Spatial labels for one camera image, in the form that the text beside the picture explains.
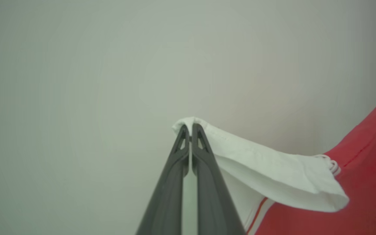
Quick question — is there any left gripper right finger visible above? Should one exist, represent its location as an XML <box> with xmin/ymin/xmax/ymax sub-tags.
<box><xmin>192</xmin><ymin>123</ymin><xmax>246</xmax><ymax>235</ymax></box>

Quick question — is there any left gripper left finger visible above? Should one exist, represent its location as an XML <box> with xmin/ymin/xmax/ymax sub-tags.
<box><xmin>136</xmin><ymin>124</ymin><xmax>190</xmax><ymax>235</ymax></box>

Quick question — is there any red basketball jersey striped trim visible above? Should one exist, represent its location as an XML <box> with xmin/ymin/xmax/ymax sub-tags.
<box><xmin>172</xmin><ymin>82</ymin><xmax>376</xmax><ymax>235</ymax></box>

